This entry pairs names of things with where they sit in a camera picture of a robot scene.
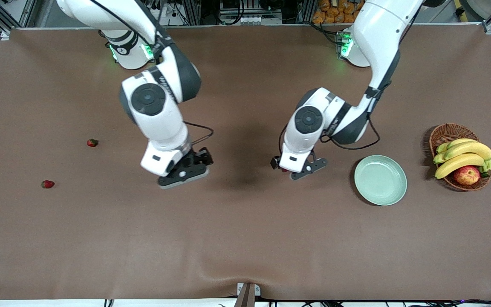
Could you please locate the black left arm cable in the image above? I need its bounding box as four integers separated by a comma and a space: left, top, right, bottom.
278, 85, 381, 151

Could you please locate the brown table mat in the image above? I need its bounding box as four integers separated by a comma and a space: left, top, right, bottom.
0, 23, 491, 301

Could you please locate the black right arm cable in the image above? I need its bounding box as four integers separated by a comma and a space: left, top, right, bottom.
90, 0, 214, 148

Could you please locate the white power strip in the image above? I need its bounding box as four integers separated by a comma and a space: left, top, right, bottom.
147, 0, 169, 18

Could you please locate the orange bread rolls pile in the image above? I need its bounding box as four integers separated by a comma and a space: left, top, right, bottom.
312, 0, 363, 24

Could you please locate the yellow banana bunch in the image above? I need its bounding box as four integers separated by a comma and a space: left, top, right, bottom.
433, 138, 491, 180

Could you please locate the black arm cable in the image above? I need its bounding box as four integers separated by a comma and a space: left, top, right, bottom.
278, 85, 381, 151
90, 0, 214, 148

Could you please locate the brown wicker basket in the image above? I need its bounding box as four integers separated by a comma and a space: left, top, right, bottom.
429, 123, 491, 191

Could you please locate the red yellow apple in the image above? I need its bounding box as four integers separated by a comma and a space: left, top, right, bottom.
453, 166, 481, 186

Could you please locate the white rounded background object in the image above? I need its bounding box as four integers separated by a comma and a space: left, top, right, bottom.
463, 0, 491, 18

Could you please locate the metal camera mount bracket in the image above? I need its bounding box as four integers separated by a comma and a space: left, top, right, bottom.
234, 282, 261, 307

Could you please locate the light green plate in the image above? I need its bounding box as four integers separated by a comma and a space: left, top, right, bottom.
354, 155, 408, 206

